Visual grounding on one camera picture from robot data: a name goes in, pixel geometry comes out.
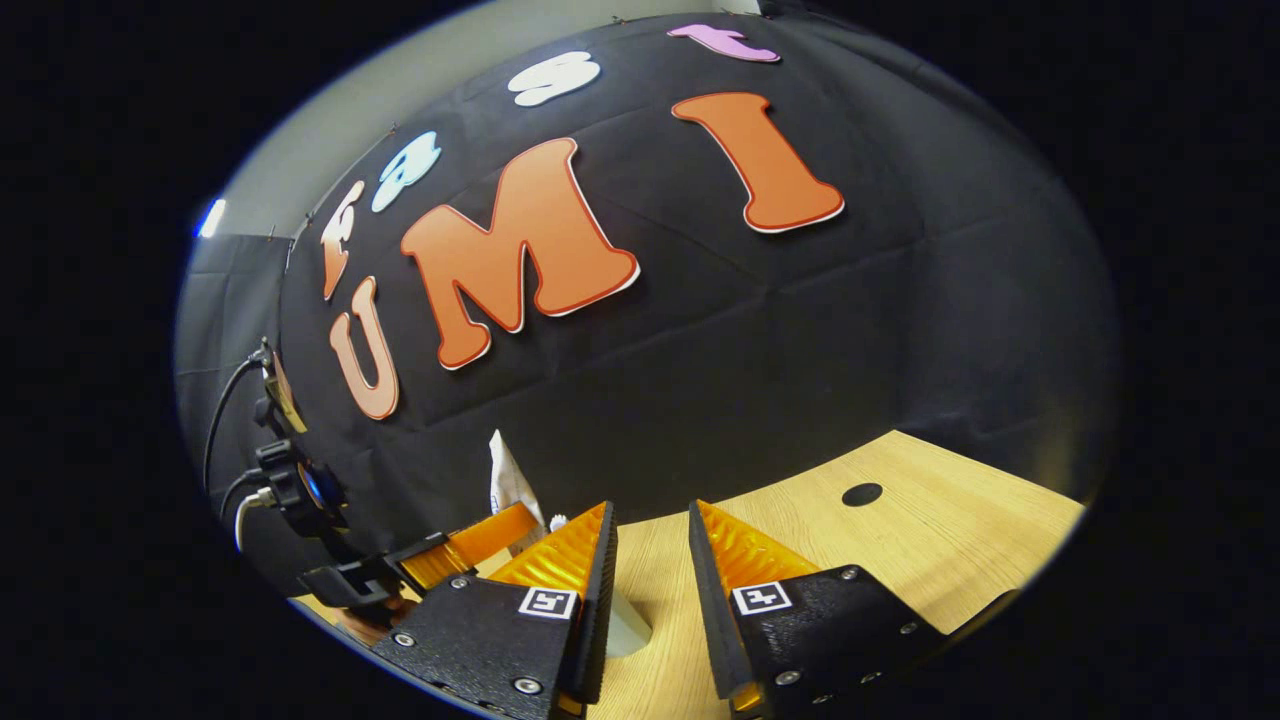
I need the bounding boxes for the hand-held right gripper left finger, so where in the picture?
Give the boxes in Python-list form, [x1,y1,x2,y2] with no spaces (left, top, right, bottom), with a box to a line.
[368,500,620,720]

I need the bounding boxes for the white cable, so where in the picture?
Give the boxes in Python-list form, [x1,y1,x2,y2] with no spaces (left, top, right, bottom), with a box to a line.
[234,487,278,553]

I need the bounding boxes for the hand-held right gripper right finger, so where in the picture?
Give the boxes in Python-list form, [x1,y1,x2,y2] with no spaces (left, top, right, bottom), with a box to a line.
[688,498,947,717]

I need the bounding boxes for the white toothpaste tube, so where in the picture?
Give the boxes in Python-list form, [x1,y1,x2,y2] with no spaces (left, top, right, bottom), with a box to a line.
[487,429,547,554]

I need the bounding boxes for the light blue cup wooden handle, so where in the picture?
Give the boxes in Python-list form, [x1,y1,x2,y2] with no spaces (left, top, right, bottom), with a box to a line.
[603,588,654,659]

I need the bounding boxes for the wooden desktop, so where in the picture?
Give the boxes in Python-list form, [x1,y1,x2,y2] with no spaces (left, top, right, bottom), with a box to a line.
[290,430,1088,720]

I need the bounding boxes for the black cable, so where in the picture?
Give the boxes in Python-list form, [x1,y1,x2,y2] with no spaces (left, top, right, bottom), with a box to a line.
[203,348,273,493]

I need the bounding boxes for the black backdrop cloth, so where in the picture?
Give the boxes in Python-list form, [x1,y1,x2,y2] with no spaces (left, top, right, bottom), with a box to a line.
[175,10,1119,601]

